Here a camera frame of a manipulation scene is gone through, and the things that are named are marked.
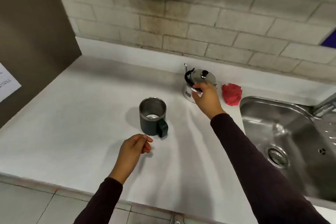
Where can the person's left hand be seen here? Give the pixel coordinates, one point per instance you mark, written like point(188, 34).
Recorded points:
point(130, 150)

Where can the person's right hand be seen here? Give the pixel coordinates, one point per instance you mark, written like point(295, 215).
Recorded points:
point(208, 99)

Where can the red cloth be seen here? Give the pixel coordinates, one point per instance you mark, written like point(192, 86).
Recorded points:
point(232, 94)

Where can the dark green steel mug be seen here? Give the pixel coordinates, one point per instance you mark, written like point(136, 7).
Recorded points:
point(149, 126)

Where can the person's right forearm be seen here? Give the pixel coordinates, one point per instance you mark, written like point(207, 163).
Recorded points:
point(262, 171)

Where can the person's left forearm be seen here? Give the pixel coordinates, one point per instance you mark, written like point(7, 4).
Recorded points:
point(102, 202)

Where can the white countertop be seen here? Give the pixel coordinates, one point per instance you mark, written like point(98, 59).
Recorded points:
point(78, 116)

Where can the round sink drain strainer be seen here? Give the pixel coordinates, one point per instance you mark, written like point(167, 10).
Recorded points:
point(277, 157)

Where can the stainless steel sink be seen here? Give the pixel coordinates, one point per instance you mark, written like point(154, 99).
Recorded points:
point(296, 132)

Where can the steel faucet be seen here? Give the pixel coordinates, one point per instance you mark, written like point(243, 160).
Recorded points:
point(325, 108)

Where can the white paper sheet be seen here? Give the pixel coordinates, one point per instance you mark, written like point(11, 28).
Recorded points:
point(6, 84)

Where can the brown side panel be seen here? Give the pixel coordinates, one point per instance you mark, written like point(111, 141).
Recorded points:
point(34, 34)

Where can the purple wall sign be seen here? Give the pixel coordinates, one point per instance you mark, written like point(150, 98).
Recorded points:
point(330, 39)

